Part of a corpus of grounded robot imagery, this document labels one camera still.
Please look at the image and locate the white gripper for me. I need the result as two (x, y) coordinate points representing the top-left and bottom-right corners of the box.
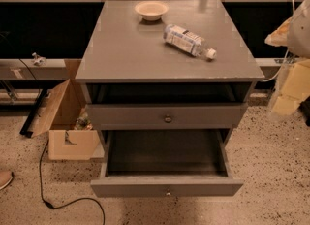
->
(264, 0), (310, 118)

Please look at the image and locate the grey drawer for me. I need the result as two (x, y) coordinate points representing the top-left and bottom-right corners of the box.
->
(86, 104), (247, 130)
(91, 129), (243, 198)

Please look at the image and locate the grey drawer cabinet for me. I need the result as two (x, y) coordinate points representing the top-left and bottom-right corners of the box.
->
(75, 0), (266, 149)

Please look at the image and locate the upper grey drawer front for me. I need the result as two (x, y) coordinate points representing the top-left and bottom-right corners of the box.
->
(86, 104), (247, 130)

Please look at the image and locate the clear plastic water bottle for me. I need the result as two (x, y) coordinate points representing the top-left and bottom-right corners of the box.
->
(163, 24), (217, 60)

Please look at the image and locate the beige bowl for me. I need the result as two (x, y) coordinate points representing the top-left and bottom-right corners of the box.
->
(135, 1), (169, 21)

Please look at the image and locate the open cardboard box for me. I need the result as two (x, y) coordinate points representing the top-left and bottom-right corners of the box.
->
(31, 60), (104, 160)

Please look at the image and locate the small clear object on ledge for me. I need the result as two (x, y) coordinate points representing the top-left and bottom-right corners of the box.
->
(32, 52), (47, 67)

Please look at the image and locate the black metal stand leg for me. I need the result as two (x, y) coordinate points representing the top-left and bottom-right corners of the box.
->
(19, 88), (47, 138)

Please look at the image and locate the shoe tip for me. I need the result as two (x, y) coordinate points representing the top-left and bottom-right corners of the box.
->
(0, 171), (14, 190)

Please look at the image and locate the white hanging cable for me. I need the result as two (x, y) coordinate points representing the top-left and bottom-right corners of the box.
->
(260, 0), (296, 83)

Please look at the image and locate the black floor cable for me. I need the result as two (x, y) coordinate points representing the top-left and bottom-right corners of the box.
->
(39, 140), (107, 225)

